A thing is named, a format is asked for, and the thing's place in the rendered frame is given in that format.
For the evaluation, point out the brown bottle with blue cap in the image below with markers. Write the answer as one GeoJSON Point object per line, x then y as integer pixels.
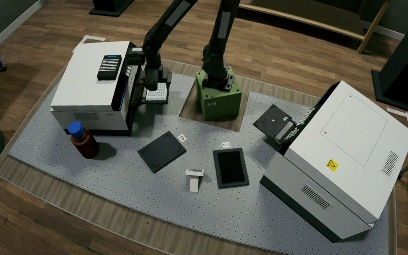
{"type": "Point", "coordinates": [83, 140]}

